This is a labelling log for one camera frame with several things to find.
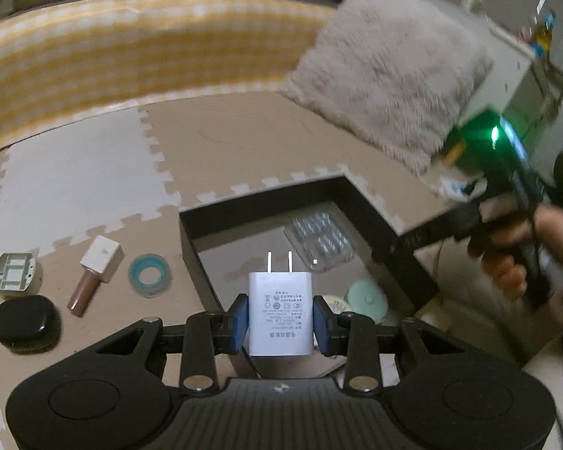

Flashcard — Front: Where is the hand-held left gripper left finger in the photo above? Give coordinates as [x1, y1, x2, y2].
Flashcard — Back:
[70, 293, 250, 395]

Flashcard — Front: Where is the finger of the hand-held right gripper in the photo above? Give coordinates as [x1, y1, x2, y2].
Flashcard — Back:
[394, 206, 482, 256]

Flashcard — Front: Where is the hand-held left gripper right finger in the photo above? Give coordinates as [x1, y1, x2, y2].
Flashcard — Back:
[313, 296, 491, 395]

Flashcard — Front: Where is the white plug charger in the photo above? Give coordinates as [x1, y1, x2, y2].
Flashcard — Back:
[248, 250, 315, 357]

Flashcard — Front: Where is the mint round tape measure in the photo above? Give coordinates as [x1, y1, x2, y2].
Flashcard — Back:
[347, 279, 389, 322]

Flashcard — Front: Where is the clear plastic case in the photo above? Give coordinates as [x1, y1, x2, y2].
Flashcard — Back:
[284, 212, 355, 273]

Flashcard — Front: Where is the teal tape roll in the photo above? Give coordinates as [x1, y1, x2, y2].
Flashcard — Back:
[128, 253, 170, 300]

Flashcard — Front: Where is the black cardboard box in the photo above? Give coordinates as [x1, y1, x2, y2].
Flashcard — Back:
[178, 173, 442, 380]

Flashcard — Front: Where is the brown lipstick with white cap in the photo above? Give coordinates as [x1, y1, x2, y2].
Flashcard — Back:
[67, 235, 124, 317]

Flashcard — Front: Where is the black earbud case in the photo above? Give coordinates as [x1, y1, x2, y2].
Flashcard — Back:
[0, 294, 63, 352]

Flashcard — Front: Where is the grey plastic bracket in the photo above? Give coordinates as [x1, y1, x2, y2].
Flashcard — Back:
[0, 252, 38, 295]

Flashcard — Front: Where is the person's right hand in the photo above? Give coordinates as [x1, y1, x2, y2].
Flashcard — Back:
[481, 206, 563, 303]

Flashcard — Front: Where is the white cabinet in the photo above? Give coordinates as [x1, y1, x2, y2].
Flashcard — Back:
[455, 0, 563, 160]

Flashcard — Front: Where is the white fluffy pillow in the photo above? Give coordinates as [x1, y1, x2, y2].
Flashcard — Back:
[279, 0, 494, 176]

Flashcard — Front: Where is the foam puzzle floor mat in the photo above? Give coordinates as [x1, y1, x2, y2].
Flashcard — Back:
[0, 89, 451, 450]

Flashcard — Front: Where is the yellow checked bed sheet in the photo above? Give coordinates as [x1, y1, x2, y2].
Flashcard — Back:
[0, 0, 339, 155]

